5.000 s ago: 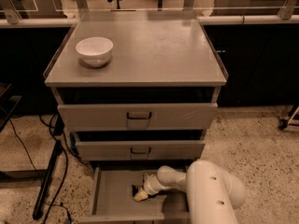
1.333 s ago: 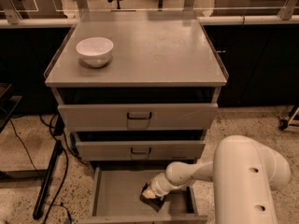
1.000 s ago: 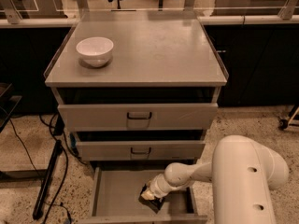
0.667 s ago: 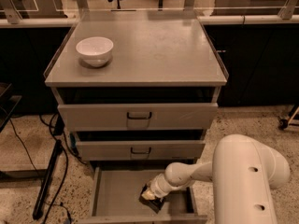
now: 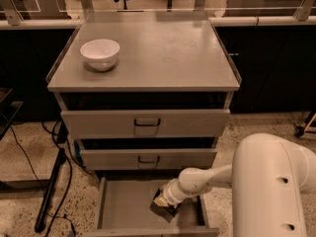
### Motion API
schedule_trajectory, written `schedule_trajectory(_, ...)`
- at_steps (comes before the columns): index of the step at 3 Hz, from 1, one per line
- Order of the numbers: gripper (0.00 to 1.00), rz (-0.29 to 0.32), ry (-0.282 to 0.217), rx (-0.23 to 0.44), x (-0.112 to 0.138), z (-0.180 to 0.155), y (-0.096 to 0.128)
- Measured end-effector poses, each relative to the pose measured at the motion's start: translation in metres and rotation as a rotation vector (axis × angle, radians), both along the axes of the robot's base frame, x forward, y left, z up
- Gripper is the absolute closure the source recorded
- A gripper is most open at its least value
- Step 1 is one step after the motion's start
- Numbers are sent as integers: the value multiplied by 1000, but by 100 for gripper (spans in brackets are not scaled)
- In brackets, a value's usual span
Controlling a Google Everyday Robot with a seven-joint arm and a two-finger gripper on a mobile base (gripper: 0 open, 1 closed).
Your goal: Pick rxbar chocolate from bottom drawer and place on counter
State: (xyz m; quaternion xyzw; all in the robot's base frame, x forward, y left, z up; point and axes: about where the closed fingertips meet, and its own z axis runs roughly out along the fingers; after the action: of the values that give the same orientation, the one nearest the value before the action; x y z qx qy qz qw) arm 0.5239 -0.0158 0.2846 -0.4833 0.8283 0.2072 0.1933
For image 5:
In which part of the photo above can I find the black floor cable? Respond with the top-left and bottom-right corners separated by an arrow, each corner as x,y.
9,120 -> 93,237

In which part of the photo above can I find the grey drawer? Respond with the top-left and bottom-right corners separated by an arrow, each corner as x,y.
83,174 -> 219,237
61,109 -> 230,139
80,149 -> 216,170

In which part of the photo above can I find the bottom grey drawer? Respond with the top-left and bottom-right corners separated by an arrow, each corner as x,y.
83,174 -> 219,237

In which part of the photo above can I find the dark rxbar chocolate bar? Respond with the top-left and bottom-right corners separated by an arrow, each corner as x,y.
150,188 -> 180,223

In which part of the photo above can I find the white ceramic bowl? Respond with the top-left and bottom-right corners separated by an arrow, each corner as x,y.
80,39 -> 120,71

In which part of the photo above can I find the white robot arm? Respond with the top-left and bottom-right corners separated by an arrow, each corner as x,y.
153,133 -> 316,237

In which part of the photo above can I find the grey drawer cabinet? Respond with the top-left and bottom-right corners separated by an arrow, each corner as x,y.
45,11 -> 243,237

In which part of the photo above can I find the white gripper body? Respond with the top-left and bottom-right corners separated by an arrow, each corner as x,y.
162,179 -> 188,205

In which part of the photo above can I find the white horizontal rail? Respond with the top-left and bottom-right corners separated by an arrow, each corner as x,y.
0,16 -> 316,30

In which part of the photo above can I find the top grey drawer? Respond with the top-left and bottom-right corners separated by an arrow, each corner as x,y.
61,109 -> 230,139

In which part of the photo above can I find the black desk frame leg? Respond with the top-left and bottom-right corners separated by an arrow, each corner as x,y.
35,148 -> 65,233

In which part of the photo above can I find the middle grey drawer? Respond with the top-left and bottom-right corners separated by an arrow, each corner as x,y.
80,149 -> 216,170

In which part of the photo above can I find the wheeled cart base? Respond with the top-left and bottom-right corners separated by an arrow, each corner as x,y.
294,111 -> 316,137

